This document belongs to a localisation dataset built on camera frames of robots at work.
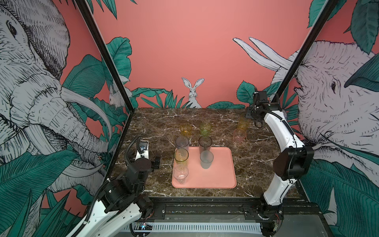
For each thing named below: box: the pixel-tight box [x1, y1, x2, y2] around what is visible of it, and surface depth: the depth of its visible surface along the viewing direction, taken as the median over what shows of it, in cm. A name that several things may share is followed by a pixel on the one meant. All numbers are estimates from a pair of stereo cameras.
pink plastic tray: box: [171, 146, 237, 189], surface depth 89 cm
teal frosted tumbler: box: [199, 150, 214, 170], surface depth 91 cm
